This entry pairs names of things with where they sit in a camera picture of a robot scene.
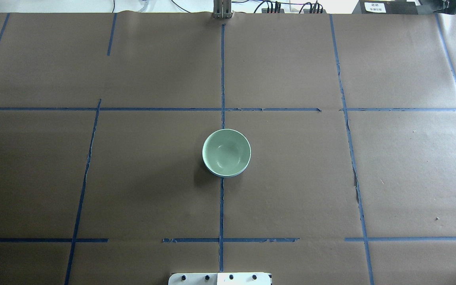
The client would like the green bowl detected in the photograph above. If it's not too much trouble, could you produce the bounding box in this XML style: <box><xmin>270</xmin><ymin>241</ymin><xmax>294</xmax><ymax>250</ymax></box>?
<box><xmin>201</xmin><ymin>129</ymin><xmax>252</xmax><ymax>167</ymax></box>

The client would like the blue bowl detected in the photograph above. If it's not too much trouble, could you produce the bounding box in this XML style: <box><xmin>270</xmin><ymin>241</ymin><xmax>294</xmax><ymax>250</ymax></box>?
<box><xmin>205</xmin><ymin>165</ymin><xmax>247</xmax><ymax>177</ymax></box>

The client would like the brown paper table cover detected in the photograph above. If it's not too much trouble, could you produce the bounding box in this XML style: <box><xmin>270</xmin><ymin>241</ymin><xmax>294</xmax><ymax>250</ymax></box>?
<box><xmin>0</xmin><ymin>11</ymin><xmax>456</xmax><ymax>285</ymax></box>

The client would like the black box with label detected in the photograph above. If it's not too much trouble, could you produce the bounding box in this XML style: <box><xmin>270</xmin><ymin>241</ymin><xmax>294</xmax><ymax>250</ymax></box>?
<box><xmin>352</xmin><ymin>0</ymin><xmax>418</xmax><ymax>15</ymax></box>

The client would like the aluminium frame post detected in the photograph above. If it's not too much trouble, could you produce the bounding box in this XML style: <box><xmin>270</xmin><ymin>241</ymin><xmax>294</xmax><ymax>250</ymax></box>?
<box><xmin>213</xmin><ymin>0</ymin><xmax>233</xmax><ymax>19</ymax></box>

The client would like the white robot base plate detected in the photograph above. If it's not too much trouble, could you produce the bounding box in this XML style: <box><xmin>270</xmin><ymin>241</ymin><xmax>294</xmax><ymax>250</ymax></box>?
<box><xmin>168</xmin><ymin>272</ymin><xmax>273</xmax><ymax>285</ymax></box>

